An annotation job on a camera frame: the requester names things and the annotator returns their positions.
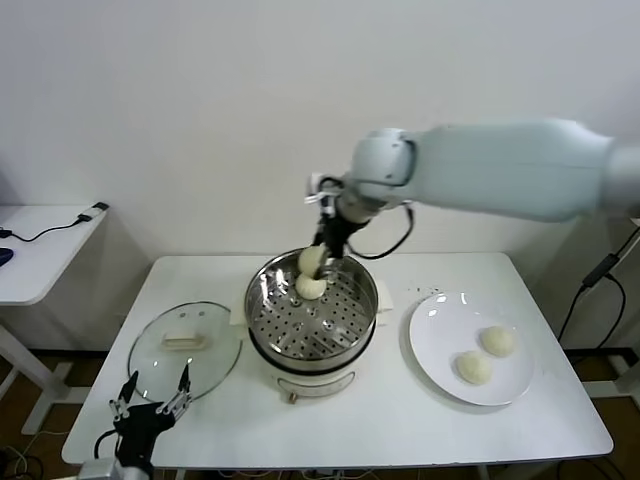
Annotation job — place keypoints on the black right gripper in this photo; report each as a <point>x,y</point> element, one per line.
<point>334,232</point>

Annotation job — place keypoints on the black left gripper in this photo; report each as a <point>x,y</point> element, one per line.
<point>142,425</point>

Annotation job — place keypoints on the white steamed baozi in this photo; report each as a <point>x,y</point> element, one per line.
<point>473,368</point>
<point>311,260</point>
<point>497,341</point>
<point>310,289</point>

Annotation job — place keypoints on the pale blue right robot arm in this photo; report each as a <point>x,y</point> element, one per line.
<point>500,165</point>

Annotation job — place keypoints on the perforated steel steamer basket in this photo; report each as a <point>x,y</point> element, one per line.
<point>320,330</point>

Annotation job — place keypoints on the steel steamer pot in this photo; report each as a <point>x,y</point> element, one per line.
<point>320,385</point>

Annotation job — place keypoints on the white round plate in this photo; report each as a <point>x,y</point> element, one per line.
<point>450,325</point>

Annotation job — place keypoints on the white side table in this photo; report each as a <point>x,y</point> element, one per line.
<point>50,260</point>

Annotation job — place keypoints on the dark blue object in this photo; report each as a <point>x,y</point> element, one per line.
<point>6,257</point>

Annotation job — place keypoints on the white desk with black label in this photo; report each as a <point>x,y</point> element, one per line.
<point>625,367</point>

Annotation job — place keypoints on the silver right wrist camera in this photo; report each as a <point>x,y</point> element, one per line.
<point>320,192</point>

